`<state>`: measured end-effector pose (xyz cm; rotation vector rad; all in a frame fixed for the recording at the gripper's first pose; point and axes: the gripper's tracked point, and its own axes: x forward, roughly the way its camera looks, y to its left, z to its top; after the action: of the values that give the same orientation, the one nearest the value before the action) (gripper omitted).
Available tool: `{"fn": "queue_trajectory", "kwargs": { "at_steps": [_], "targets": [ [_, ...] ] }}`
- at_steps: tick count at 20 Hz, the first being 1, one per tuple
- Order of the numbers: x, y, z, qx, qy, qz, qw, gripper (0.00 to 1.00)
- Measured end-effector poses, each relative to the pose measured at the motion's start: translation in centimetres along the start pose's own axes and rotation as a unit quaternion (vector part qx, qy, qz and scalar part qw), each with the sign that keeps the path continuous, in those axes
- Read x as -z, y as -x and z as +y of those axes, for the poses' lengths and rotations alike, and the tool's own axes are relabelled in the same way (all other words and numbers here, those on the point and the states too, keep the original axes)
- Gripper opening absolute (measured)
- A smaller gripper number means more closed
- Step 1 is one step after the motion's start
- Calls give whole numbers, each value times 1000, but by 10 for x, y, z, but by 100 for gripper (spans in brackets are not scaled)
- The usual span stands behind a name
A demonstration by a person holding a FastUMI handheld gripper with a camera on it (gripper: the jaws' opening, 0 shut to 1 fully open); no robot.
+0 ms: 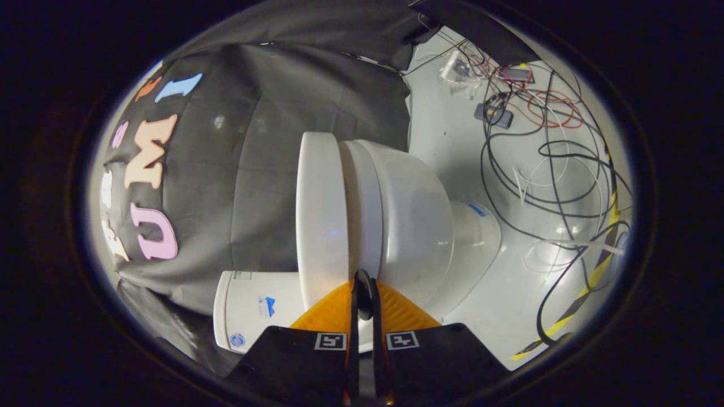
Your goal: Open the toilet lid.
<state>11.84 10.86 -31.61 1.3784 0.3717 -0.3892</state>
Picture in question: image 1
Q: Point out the yellow black striped tape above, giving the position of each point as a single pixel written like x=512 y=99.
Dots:
x=588 y=285

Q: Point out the white ceramic toilet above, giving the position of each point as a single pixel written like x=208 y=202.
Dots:
x=418 y=215

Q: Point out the black lid pull tab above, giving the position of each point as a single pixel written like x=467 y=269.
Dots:
x=365 y=297

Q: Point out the dark adapter with yellow label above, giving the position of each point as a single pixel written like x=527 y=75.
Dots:
x=517 y=73

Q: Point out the dark power adapter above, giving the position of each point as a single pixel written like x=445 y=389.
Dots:
x=495 y=116

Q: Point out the black backdrop cloth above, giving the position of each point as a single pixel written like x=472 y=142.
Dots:
x=254 y=169

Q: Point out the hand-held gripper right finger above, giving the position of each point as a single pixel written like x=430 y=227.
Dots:
x=380 y=350

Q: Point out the white toilet lid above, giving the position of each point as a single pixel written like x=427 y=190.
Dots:
x=322 y=215

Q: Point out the white toilet seat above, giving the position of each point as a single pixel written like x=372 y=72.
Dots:
x=365 y=215

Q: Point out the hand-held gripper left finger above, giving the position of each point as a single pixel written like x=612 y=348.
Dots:
x=353 y=350

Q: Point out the clear plastic bag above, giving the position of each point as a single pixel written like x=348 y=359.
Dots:
x=457 y=70

